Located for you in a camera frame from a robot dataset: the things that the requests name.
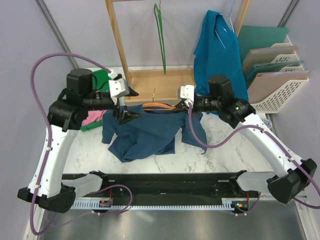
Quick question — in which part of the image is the teal t-shirt on rack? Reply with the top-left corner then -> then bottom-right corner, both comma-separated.
193,10 -> 249,101

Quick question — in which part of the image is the aluminium frame post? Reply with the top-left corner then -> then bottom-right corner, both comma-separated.
34,0 -> 71,53
277,0 -> 301,28

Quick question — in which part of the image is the aluminium frame post right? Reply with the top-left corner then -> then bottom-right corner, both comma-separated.
277,0 -> 301,28

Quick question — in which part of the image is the white perforated file organizer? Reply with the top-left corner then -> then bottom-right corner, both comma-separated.
244,43 -> 309,114

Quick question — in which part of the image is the orange plastic hanger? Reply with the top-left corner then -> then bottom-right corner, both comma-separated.
142,88 -> 176,112

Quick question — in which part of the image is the white slotted cable duct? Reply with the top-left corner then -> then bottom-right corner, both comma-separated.
70,197 -> 250,211

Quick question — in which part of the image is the pink folder front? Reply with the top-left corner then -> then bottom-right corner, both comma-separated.
248,70 -> 311,104

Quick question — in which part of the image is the beige folder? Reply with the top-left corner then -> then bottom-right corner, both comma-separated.
242,45 -> 298,74

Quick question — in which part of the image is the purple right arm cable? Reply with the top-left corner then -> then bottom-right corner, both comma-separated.
187,103 -> 320,218

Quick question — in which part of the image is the dark blue t-shirt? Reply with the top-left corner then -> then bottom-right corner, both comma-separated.
102,105 -> 207,163

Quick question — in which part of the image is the pink cloth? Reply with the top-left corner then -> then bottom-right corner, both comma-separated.
81,110 -> 106,127

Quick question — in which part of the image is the wooden clothes rack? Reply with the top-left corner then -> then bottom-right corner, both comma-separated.
105,0 -> 251,104

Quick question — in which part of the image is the green plastic hanger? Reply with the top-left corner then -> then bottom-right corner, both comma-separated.
153,1 -> 167,75

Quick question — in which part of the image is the round blue patterned tin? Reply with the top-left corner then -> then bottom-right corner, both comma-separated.
261,118 -> 273,130

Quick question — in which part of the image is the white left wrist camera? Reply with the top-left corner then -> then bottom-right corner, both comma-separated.
108,78 -> 130,99

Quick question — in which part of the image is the aluminium frame post left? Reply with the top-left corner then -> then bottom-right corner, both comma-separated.
34,0 -> 71,53

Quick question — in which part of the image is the teal folder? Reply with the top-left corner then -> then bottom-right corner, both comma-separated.
238,25 -> 289,61

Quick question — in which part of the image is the light blue wire hanger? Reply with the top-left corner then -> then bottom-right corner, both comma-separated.
214,0 -> 236,49

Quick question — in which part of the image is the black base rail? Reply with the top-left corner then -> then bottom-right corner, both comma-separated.
62,171 -> 263,207

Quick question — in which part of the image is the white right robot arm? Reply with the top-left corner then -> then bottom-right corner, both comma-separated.
177,75 -> 320,204

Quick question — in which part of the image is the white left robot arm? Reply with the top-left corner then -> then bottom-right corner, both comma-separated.
17,68 -> 141,214

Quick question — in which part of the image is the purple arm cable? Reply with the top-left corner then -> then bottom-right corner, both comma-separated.
29,52 -> 118,236
187,103 -> 320,218

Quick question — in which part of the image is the green plastic tray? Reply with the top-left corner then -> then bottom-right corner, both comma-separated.
80,69 -> 111,132

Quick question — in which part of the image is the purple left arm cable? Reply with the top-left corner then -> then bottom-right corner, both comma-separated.
29,52 -> 118,236

